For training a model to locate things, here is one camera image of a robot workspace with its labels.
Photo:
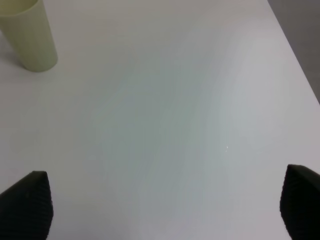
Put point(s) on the pale yellow plastic cup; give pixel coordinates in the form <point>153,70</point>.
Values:
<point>25,25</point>

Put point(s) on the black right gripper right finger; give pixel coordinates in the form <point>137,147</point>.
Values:
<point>300,203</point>

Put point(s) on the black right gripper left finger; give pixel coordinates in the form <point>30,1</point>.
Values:
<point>26,208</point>

